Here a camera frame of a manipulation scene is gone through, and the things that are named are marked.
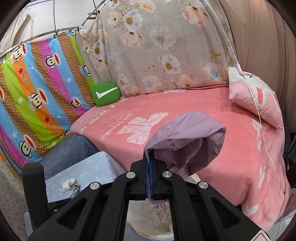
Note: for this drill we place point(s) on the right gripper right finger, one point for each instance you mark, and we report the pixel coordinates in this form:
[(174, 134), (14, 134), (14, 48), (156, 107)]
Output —
[(198, 211)]

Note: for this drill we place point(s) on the green checkmark plush pillow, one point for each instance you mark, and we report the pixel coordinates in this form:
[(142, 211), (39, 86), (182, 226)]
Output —
[(105, 93)]

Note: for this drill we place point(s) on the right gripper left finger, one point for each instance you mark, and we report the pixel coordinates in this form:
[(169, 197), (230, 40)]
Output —
[(98, 212)]

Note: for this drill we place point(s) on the blue-grey velvet cushion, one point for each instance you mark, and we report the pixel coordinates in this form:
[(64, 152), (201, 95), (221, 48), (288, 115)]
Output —
[(70, 151)]

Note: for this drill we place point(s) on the beige curtain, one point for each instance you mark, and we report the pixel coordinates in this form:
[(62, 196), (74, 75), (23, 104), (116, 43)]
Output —
[(265, 46)]

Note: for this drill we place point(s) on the black white leopard scrunchie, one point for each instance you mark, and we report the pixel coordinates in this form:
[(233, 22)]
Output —
[(75, 192)]

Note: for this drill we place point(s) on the grey floral bedsheet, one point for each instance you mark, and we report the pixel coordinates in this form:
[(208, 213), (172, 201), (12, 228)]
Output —
[(151, 46)]

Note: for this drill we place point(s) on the white crumpled cloth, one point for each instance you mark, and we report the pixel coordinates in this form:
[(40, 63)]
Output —
[(67, 185)]

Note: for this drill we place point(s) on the purple fabric cloth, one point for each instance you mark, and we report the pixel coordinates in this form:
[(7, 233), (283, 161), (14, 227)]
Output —
[(187, 143)]

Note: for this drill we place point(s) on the pink fleece blanket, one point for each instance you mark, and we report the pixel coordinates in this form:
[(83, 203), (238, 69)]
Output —
[(249, 170)]

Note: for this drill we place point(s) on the colourful monkey cartoon sheet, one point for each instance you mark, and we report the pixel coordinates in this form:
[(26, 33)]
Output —
[(45, 87)]

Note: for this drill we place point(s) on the white lined trash bin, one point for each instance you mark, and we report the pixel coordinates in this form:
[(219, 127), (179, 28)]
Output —
[(149, 221)]

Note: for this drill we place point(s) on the metal curtain rod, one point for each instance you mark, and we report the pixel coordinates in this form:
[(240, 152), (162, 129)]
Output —
[(41, 19)]

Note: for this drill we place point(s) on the pink white small pillow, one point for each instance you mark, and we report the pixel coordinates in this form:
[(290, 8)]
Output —
[(252, 93)]

